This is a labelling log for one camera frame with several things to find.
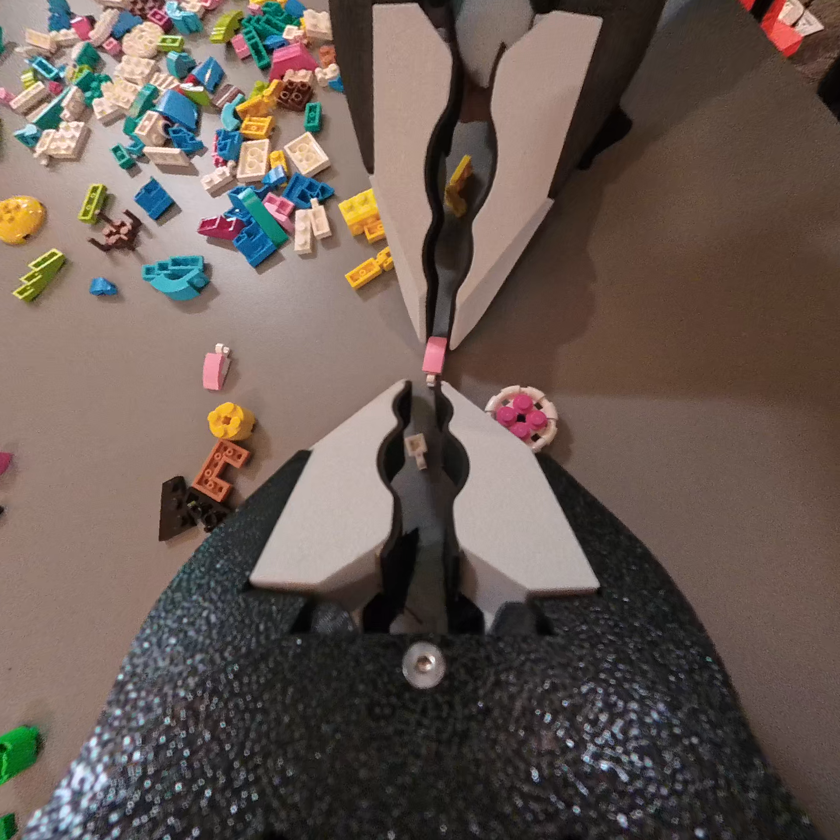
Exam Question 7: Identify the yellow plate brick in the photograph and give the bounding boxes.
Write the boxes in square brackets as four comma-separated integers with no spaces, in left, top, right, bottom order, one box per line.
[444,154,475,217]

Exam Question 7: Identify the pink brick with white clip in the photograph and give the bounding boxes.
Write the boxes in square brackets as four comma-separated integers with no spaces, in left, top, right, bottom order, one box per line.
[202,341,232,392]
[422,335,450,389]

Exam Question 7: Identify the lime green stepped brick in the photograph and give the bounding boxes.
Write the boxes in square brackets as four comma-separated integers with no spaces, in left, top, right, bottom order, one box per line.
[12,249,68,303]

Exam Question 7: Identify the yellow round brick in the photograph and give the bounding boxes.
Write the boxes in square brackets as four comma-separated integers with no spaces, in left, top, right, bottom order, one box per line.
[207,402,256,442]

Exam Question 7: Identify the group of green toy bricks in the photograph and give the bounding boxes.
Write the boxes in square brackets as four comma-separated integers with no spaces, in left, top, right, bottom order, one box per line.
[0,725,43,840]

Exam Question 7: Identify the brown flower-shaped brick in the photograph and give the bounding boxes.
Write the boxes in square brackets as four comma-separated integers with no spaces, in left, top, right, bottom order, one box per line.
[88,210,144,253]

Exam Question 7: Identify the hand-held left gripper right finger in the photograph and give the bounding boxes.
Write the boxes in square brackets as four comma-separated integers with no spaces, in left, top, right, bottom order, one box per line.
[433,379,601,632]

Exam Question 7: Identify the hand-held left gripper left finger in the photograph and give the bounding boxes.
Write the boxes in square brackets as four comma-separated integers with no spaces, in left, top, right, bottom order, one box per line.
[249,378,414,630]

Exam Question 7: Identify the teal arch brick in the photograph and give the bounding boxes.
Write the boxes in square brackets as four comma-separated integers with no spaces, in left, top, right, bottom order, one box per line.
[142,255,211,303]

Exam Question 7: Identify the dark brown wedge brick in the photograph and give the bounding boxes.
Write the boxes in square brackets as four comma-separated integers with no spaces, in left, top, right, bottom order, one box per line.
[157,477,198,543]

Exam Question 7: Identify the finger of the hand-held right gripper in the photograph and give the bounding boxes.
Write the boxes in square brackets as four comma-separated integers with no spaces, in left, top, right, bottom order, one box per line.
[445,12,605,350]
[369,2,460,345]

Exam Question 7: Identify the round white plate magenta studs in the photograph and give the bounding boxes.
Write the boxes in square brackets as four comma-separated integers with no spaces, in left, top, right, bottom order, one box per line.
[486,386,559,454]

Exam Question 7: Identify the orange bracket brick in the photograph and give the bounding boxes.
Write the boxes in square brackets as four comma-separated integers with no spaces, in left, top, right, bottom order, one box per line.
[192,440,252,497]

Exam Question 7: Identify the pile of colourful toy bricks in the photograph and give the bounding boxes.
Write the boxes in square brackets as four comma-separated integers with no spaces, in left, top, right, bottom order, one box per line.
[0,0,395,293]

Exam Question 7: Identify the grey desk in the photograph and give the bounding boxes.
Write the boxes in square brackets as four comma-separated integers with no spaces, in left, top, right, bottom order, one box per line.
[0,0,840,840]

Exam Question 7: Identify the black studded plate brick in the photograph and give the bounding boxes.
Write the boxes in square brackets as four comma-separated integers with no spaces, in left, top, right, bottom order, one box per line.
[185,487,235,534]

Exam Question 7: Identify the yellow dome brick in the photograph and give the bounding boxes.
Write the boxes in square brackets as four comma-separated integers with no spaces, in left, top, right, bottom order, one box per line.
[0,196,48,245]

